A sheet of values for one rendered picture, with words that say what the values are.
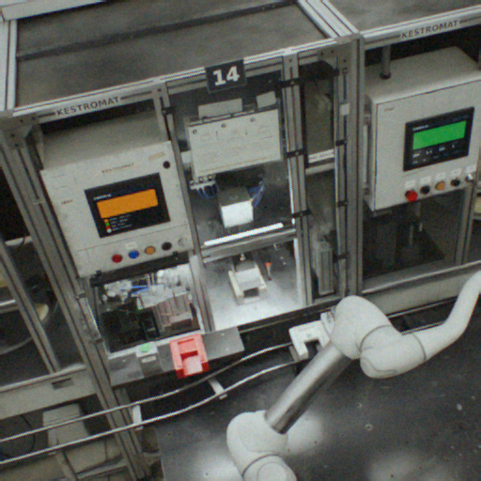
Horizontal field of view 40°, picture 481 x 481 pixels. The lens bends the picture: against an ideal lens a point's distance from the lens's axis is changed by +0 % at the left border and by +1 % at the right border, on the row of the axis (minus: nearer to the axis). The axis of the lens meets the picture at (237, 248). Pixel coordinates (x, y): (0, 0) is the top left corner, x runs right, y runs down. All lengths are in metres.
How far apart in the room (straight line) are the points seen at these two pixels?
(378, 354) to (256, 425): 0.53
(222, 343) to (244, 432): 0.44
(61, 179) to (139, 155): 0.26
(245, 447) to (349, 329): 0.56
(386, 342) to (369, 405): 0.67
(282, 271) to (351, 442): 0.80
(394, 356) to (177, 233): 0.85
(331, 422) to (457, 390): 0.52
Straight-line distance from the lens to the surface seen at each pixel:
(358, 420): 2.71
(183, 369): 2.58
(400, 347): 2.12
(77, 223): 2.28
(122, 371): 2.69
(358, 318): 2.19
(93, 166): 2.16
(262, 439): 2.37
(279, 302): 2.81
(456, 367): 2.90
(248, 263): 2.77
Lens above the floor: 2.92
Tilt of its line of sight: 41 degrees down
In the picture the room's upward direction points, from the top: 9 degrees counter-clockwise
